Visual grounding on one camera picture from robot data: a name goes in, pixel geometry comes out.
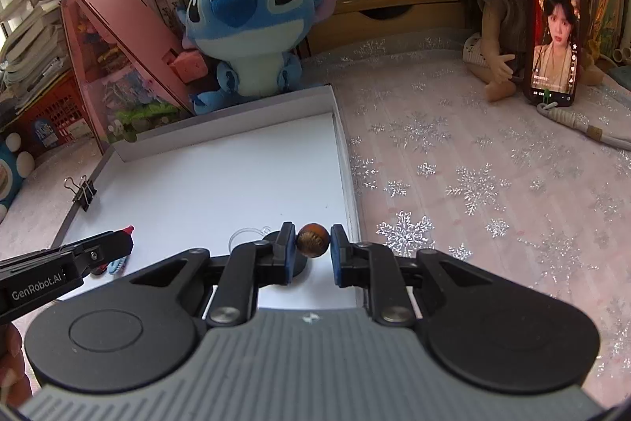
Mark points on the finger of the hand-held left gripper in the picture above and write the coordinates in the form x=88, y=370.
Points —
x=106, y=251

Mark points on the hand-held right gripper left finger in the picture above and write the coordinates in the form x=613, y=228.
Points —
x=286, y=253

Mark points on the brown-haired doll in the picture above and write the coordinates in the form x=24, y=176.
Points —
x=493, y=31

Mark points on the pink triangular dollhouse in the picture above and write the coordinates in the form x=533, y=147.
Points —
x=123, y=71

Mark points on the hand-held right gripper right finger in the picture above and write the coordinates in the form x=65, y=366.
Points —
x=337, y=253

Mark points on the red plastic basket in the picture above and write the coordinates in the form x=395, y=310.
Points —
x=44, y=115

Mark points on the blue cat plush toy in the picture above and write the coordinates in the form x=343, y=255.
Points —
x=10, y=174

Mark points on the stack of lying books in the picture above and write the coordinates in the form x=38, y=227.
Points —
x=29, y=41

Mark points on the pink snowflake tablecloth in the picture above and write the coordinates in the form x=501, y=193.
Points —
x=468, y=184

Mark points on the person's left hand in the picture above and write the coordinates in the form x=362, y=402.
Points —
x=10, y=352

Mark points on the blue alien plush toy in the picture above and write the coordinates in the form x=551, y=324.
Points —
x=246, y=31

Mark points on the brown walnut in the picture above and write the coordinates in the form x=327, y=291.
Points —
x=311, y=241

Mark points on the blue hair clip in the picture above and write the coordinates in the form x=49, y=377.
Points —
x=118, y=264

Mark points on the wooden drawer box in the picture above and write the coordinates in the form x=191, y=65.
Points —
x=394, y=21

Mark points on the smartphone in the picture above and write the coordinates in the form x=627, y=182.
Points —
x=554, y=31

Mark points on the small black binder clip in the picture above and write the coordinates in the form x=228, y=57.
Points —
x=85, y=196

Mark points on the white cardboard box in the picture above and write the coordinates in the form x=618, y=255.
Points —
x=222, y=174

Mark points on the black round cap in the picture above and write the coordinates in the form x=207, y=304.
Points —
x=299, y=267

